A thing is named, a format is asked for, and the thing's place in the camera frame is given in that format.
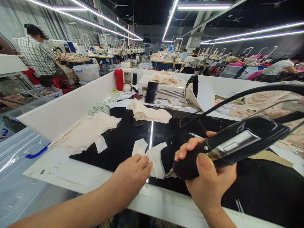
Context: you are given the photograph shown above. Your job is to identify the white vented machine box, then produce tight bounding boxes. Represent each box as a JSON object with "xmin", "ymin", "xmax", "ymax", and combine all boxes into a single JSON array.
[{"xmin": 138, "ymin": 73, "xmax": 188, "ymax": 103}]

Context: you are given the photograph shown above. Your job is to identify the pink plastic basket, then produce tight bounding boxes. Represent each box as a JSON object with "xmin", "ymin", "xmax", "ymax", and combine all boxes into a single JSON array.
[{"xmin": 0, "ymin": 94, "xmax": 26, "ymax": 108}]

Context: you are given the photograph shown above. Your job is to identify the small cream fabric strip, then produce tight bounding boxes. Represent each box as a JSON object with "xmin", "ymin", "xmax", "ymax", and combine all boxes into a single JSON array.
[{"xmin": 95, "ymin": 135, "xmax": 108, "ymax": 154}]

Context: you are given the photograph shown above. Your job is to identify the neat stack of cream cutouts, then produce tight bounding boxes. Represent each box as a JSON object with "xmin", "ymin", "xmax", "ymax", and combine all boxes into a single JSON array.
[{"xmin": 126, "ymin": 100, "xmax": 173, "ymax": 124}]

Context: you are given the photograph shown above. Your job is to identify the heap of cream fabric scraps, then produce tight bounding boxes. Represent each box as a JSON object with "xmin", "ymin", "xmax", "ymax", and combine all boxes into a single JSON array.
[{"xmin": 149, "ymin": 70, "xmax": 183, "ymax": 86}]

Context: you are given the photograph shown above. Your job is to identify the bundle of white cord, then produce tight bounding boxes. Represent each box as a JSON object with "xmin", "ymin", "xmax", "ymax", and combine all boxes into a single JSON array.
[{"xmin": 88, "ymin": 91, "xmax": 124, "ymax": 117}]

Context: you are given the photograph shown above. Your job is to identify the cream fabric piece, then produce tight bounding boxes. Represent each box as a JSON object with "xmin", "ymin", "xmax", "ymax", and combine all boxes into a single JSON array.
[{"xmin": 131, "ymin": 138, "xmax": 168, "ymax": 180}]

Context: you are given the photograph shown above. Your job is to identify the thick black tool cable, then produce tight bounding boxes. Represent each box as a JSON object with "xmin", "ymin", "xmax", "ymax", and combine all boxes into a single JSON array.
[{"xmin": 179, "ymin": 83, "xmax": 304, "ymax": 130}]

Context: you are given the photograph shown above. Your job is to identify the row of sewing tables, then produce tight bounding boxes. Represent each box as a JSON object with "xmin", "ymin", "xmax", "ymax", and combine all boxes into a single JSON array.
[{"xmin": 88, "ymin": 43, "xmax": 146, "ymax": 67}]

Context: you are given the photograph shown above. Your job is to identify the clear bin with blue handle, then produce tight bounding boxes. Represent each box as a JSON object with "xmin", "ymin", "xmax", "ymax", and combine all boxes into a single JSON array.
[{"xmin": 0, "ymin": 114, "xmax": 79, "ymax": 228}]

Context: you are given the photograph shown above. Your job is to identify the red plastic stool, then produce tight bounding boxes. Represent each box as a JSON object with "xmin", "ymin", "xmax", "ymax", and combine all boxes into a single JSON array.
[
  {"xmin": 27, "ymin": 67, "xmax": 40, "ymax": 86},
  {"xmin": 51, "ymin": 77, "xmax": 72, "ymax": 95}
]

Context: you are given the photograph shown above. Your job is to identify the white sewing machine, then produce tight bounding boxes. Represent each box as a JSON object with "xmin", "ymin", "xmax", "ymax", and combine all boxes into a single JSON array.
[{"xmin": 48, "ymin": 39, "xmax": 77, "ymax": 54}]

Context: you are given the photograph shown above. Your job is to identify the white walled work tray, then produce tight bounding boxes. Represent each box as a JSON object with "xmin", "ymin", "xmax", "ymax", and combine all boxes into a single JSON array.
[{"xmin": 16, "ymin": 69, "xmax": 304, "ymax": 228}]

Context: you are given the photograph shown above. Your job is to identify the black standing fan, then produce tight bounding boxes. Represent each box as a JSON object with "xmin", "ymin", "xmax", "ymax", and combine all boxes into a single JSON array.
[{"xmin": 0, "ymin": 34, "xmax": 17, "ymax": 57}]

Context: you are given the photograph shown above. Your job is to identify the clear lidded storage bin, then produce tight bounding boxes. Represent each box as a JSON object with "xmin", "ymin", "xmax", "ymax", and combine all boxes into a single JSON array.
[{"xmin": 72, "ymin": 63, "xmax": 100, "ymax": 84}]

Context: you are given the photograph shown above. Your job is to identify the black smartphone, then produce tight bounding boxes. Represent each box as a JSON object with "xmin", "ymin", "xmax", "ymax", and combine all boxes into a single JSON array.
[{"xmin": 144, "ymin": 81, "xmax": 159, "ymax": 105}]

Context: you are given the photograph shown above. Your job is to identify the person's left hand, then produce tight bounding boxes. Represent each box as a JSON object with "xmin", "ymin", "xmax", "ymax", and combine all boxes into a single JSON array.
[{"xmin": 111, "ymin": 154, "xmax": 154, "ymax": 199}]

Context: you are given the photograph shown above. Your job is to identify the person's right hand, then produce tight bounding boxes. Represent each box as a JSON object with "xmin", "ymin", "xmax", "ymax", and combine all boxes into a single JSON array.
[{"xmin": 174, "ymin": 131, "xmax": 238, "ymax": 212}]

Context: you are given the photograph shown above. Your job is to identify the black work mat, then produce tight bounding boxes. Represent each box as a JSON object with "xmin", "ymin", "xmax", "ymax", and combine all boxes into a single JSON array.
[{"xmin": 69, "ymin": 105, "xmax": 304, "ymax": 223}]

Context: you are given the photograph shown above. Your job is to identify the white paper sheets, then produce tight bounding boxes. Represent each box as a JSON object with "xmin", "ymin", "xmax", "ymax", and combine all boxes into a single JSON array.
[{"xmin": 106, "ymin": 94, "xmax": 134, "ymax": 108}]

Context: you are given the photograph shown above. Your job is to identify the loose pile of cream fabric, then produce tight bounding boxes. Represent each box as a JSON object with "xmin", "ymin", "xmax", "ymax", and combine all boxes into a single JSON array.
[{"xmin": 48, "ymin": 111, "xmax": 122, "ymax": 152}]

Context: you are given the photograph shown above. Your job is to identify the red thermos bottle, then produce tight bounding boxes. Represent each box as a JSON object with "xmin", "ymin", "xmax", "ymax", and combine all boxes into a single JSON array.
[{"xmin": 114, "ymin": 68, "xmax": 125, "ymax": 92}]

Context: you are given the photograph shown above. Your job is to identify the tan paper pattern piece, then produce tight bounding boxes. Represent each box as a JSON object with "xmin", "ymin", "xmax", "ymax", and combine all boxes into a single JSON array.
[{"xmin": 246, "ymin": 150, "xmax": 295, "ymax": 168}]

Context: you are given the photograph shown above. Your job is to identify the heap of beige lace fabric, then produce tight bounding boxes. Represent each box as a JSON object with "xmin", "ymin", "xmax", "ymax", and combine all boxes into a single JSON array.
[{"xmin": 214, "ymin": 90, "xmax": 304, "ymax": 154}]

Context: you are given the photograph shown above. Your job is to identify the black handheld cutting tool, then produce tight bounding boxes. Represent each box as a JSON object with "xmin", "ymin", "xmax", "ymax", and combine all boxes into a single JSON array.
[{"xmin": 164, "ymin": 116, "xmax": 291, "ymax": 181}]

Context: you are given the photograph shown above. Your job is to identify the clear bottle with white lid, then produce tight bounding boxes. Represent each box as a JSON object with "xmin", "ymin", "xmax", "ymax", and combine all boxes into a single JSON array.
[{"xmin": 121, "ymin": 61, "xmax": 132, "ymax": 84}]

